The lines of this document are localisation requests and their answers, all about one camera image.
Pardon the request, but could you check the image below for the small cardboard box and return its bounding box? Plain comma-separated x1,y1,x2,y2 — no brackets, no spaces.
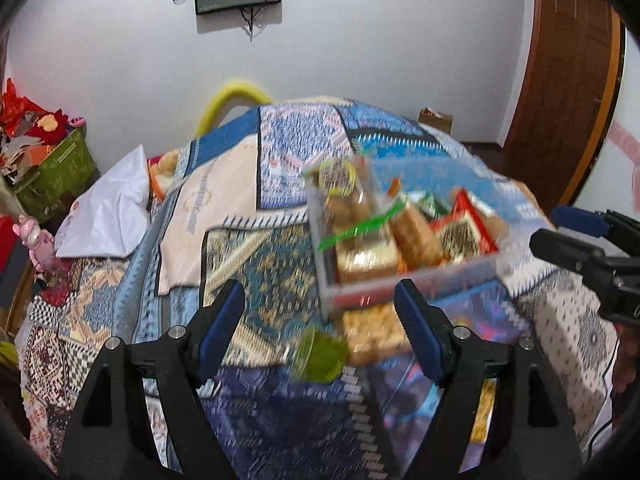
417,107,454,134

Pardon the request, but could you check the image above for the brown wooden door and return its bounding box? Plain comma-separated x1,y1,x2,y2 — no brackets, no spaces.
500,0,627,202

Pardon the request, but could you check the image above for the cream embroidered cloth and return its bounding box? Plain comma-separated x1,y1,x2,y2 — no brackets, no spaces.
157,150,309,296

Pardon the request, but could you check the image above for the orange patterned cloth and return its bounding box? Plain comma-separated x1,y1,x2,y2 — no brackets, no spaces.
147,150,181,202

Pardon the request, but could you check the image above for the person's right forearm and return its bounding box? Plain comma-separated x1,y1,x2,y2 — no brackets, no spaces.
613,337,640,397

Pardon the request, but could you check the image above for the yellow snack packet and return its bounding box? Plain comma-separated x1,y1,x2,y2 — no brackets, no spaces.
469,384,497,442

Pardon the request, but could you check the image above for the orange balls packet green strip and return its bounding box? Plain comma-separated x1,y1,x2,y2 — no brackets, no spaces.
318,190,407,252

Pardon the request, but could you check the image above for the white pillow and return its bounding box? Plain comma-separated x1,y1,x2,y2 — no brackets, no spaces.
55,145,151,261

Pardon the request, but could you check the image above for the round lidded snack cup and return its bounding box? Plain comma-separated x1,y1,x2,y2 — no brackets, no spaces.
317,157,359,199

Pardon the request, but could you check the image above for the yellow crispy squares packet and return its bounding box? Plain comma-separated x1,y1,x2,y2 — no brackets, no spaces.
342,305,416,366

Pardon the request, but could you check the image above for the green snack packet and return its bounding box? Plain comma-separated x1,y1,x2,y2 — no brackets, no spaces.
415,192,451,219

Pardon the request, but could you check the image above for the green basket with clutter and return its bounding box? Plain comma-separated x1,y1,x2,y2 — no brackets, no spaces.
0,77,87,182

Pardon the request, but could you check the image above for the thin black cable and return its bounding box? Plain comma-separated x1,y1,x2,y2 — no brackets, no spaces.
584,332,622,457

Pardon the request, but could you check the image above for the red snack packet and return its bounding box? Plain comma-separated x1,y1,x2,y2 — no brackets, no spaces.
430,189,501,266

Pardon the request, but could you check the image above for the clear plastic storage container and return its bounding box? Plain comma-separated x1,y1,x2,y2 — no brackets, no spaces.
304,152,512,322

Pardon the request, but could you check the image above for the yellow fuzzy hoop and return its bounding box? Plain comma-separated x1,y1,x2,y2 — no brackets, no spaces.
194,78,274,137

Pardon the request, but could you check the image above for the green fabric storage box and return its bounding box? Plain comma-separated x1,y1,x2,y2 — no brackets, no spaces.
10,127,99,212

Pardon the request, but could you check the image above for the pink toy figure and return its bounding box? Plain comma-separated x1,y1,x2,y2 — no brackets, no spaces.
12,215,56,282

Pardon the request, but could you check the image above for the clear beige cake packet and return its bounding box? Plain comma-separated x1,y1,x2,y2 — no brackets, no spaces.
335,237,401,284

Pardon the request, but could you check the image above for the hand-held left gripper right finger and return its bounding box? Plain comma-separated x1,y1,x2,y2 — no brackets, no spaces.
394,279,583,480

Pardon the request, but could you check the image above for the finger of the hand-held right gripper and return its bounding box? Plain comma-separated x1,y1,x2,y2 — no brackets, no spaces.
529,228,621,286
551,205,640,256

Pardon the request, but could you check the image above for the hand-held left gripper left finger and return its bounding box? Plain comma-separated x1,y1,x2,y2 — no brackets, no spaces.
57,279,246,480

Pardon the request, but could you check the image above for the green jelly cup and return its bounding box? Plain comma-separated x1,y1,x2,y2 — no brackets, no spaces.
285,327,351,384

